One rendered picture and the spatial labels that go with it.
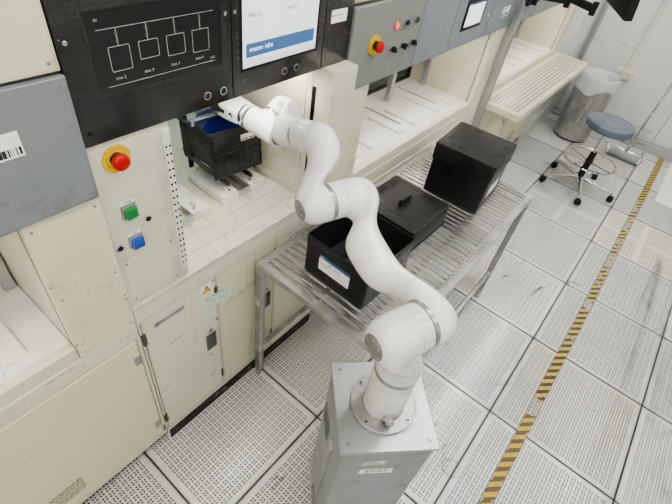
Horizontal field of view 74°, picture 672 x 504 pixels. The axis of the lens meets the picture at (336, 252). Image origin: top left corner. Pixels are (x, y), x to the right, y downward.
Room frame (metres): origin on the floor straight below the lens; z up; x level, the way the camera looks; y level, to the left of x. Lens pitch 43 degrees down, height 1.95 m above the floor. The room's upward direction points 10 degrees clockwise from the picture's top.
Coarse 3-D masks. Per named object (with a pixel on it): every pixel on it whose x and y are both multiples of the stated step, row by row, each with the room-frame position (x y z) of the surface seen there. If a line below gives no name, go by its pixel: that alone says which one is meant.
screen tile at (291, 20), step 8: (288, 0) 1.25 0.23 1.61; (296, 0) 1.27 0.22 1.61; (312, 0) 1.33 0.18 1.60; (312, 8) 1.33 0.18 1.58; (288, 16) 1.25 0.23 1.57; (296, 16) 1.28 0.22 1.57; (304, 16) 1.30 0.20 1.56; (312, 16) 1.33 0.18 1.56; (288, 24) 1.25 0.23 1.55; (296, 24) 1.28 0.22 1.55; (304, 24) 1.30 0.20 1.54
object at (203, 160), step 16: (192, 128) 1.35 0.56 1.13; (240, 128) 1.40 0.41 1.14; (192, 144) 1.37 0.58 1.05; (208, 144) 1.31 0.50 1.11; (224, 144) 1.34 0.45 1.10; (240, 144) 1.39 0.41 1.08; (256, 144) 1.44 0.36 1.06; (192, 160) 1.38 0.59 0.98; (208, 160) 1.31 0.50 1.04; (224, 160) 1.33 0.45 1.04; (240, 160) 1.38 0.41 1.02; (256, 160) 1.44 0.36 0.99; (224, 176) 1.32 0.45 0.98
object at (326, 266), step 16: (336, 224) 1.27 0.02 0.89; (352, 224) 1.36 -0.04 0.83; (384, 224) 1.29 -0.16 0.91; (320, 240) 1.20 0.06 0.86; (336, 240) 1.29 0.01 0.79; (400, 240) 1.24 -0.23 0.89; (320, 256) 1.10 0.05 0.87; (336, 256) 1.07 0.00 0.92; (400, 256) 1.15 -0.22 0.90; (320, 272) 1.10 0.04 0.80; (336, 272) 1.06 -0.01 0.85; (352, 272) 1.02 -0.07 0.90; (336, 288) 1.05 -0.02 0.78; (352, 288) 1.02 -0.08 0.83; (368, 288) 1.00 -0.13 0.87; (352, 304) 1.01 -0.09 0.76
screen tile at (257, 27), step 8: (248, 0) 1.13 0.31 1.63; (256, 0) 1.15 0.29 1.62; (264, 0) 1.17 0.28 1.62; (272, 0) 1.20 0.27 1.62; (280, 0) 1.22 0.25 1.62; (248, 8) 1.13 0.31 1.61; (256, 8) 1.15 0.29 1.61; (272, 8) 1.20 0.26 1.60; (280, 8) 1.22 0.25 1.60; (272, 16) 1.20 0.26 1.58; (280, 16) 1.22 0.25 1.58; (248, 24) 1.13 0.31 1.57; (256, 24) 1.15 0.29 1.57; (264, 24) 1.18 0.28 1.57; (272, 24) 1.20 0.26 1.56; (280, 24) 1.22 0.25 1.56; (248, 32) 1.13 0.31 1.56; (256, 32) 1.15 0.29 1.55; (264, 32) 1.18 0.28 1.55; (272, 32) 1.20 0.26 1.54
